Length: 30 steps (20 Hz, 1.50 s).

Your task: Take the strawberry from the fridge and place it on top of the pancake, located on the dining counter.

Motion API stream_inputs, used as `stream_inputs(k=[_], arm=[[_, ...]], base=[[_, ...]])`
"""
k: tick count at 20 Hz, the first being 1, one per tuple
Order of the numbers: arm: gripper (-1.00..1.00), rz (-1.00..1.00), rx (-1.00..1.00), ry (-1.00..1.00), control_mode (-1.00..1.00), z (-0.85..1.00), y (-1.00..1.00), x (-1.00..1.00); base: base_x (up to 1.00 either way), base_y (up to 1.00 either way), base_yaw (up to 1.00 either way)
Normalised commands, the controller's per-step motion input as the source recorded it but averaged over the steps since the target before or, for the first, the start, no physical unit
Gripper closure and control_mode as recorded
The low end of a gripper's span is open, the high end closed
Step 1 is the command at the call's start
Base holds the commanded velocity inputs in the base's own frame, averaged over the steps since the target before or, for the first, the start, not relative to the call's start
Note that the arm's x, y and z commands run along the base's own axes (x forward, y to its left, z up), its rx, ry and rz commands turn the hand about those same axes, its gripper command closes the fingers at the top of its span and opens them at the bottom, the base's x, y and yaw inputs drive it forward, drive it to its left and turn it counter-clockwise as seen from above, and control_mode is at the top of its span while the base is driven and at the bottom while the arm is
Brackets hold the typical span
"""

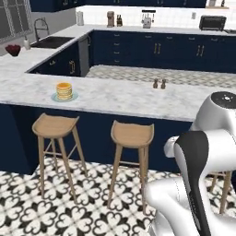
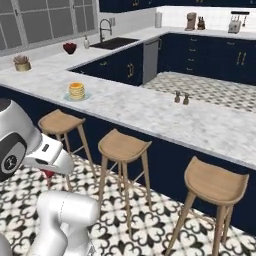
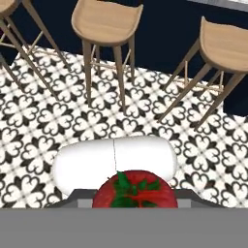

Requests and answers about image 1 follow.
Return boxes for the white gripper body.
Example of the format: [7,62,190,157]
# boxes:
[163,136,184,159]

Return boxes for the navy dining counter base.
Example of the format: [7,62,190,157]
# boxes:
[0,103,194,175]

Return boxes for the wooden bar stool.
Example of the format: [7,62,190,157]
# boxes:
[208,171,234,216]
[107,120,156,217]
[31,112,89,205]

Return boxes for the long navy cupboard run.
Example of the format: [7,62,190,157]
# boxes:
[88,29,236,75]

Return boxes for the pale green plate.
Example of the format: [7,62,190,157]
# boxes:
[51,91,79,103]

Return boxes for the stack of golden pancakes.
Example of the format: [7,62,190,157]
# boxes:
[55,81,74,101]

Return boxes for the grey dishwasher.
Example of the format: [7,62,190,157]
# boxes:
[77,34,92,77]

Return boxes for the black toaster oven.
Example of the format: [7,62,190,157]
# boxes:
[198,15,228,32]

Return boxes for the dark knife block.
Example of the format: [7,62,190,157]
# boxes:
[115,14,124,28]

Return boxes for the navy cupboard under sink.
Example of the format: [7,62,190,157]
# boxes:
[29,41,82,77]

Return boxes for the white jar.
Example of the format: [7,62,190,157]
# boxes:
[76,10,85,27]

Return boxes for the black sink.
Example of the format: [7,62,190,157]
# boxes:
[29,36,76,50]

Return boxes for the white soap dispenser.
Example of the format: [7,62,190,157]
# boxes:
[23,35,31,51]

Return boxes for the dark red bowl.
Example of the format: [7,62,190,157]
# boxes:
[5,44,22,57]

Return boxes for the grey framed window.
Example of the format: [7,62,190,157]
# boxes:
[0,0,33,44]

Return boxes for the navy wall cupboards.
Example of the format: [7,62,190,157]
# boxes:
[29,0,207,13]

